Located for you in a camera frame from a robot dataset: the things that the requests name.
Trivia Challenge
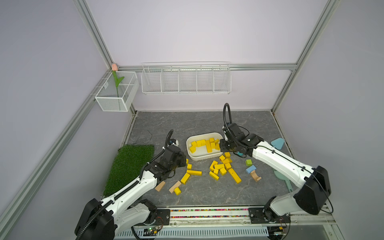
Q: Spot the green artificial grass mat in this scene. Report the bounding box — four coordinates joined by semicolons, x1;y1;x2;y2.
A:
103;145;155;197

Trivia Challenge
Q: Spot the white mesh wall basket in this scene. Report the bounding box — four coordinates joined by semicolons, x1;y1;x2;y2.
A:
95;71;139;112

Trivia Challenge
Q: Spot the light blue flat block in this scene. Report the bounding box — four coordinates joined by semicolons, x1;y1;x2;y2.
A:
246;165;257;174

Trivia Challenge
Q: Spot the white plastic bin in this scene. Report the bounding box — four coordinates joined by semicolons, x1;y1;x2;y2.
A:
186;133;223;161

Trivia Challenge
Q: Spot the long yellow block left pile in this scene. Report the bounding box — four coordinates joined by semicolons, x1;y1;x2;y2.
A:
187;170;202;176

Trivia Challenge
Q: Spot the light green cube block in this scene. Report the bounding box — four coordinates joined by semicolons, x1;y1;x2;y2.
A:
245;159;253;167

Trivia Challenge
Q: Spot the teal toy rake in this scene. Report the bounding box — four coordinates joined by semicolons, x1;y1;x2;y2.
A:
274;171;294;193

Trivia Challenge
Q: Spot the natural wood arch block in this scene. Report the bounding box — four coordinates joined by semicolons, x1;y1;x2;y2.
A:
251;171;262;182

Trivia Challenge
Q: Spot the natural wood long block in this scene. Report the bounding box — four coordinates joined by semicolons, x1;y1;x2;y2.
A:
169;181;182;194

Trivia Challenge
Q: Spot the white wire wall rack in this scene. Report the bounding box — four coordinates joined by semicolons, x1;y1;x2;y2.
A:
141;62;232;95

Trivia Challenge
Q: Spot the yellow half cylinder block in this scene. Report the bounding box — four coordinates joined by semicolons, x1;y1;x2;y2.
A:
174;188;182;196

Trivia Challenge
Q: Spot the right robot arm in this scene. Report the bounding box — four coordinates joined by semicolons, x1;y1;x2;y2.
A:
220;122;331;223

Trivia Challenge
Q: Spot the artificial pink tulip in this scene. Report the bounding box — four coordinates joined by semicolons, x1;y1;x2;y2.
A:
111;64;125;98

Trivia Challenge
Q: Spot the long yellow block diagonal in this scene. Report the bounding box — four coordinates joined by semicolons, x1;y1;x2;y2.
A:
228;168;242;184

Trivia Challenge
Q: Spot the yellow rectangular block left pile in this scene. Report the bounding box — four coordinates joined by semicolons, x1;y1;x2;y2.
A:
180;173;191;185

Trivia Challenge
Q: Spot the teal toy shovel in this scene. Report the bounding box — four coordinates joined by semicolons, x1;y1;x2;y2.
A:
271;138;285;150

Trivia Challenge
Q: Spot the yellow block right pile left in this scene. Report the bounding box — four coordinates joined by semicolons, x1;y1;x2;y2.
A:
209;172;219;181

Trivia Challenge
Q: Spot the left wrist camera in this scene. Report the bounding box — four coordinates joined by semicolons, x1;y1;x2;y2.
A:
169;138;179;147

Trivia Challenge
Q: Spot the natural wood block lower left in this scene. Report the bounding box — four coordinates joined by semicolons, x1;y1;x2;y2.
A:
155;181;166;192

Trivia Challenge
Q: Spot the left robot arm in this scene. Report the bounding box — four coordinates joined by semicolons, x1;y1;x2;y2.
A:
75;145;187;240

